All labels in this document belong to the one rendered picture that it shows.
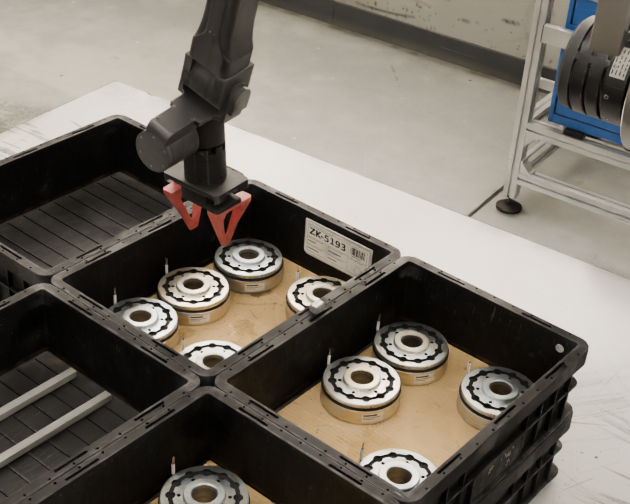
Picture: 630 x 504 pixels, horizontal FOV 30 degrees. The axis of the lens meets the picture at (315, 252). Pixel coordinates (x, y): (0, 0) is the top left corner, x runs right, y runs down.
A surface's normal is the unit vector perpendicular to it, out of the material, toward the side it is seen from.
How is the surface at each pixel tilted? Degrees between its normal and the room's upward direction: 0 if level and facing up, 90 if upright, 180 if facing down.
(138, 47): 0
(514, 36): 90
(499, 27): 90
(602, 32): 90
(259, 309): 0
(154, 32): 0
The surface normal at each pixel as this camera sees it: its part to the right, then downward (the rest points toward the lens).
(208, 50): -0.61, 0.50
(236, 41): 0.76, 0.53
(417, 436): 0.07, -0.84
